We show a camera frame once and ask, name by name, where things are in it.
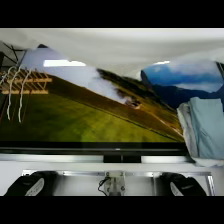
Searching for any silver frame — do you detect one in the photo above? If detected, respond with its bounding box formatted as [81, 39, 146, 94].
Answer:
[0, 152, 218, 197]

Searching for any white garment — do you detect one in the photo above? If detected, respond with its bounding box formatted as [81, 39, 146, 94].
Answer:
[0, 27, 224, 81]

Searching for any pale grey garment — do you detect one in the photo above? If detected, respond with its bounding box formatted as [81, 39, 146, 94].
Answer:
[176, 102, 224, 168]

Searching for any black cable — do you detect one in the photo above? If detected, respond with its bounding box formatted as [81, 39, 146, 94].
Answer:
[97, 176, 111, 197]

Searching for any light blue garment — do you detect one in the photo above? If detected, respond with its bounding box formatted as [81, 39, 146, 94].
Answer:
[189, 96, 224, 161]

